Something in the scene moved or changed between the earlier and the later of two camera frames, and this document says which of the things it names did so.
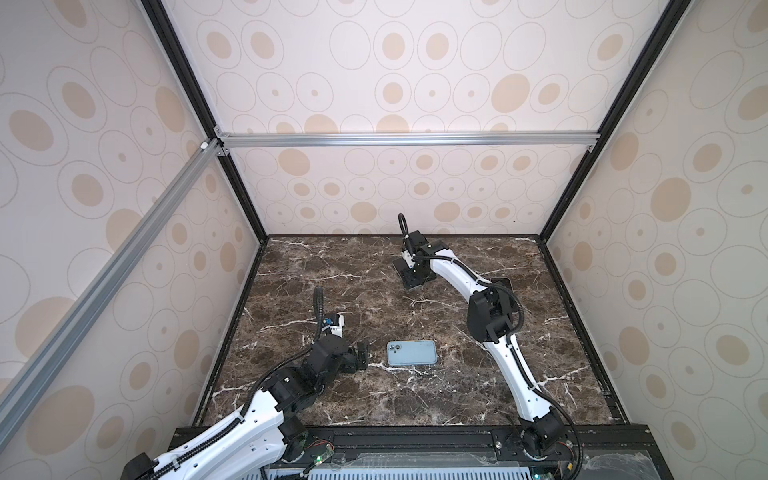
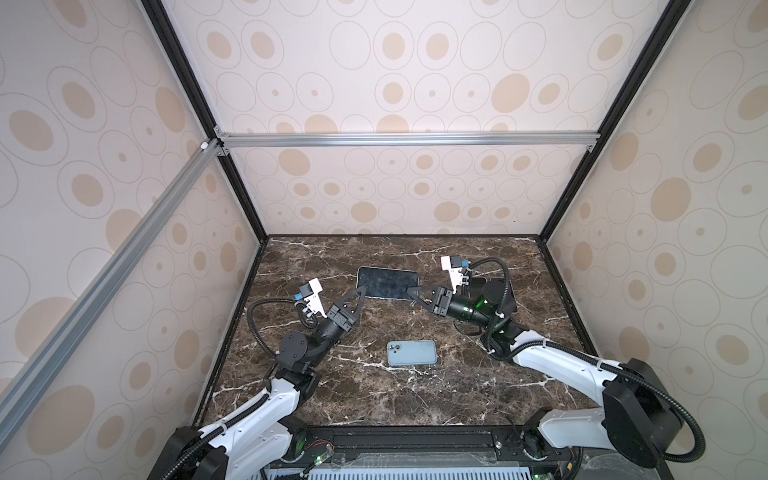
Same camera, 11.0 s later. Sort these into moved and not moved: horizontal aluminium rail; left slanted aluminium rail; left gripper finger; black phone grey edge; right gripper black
Moved: black phone grey edge; right gripper black; left gripper finger
Not moved: horizontal aluminium rail; left slanted aluminium rail
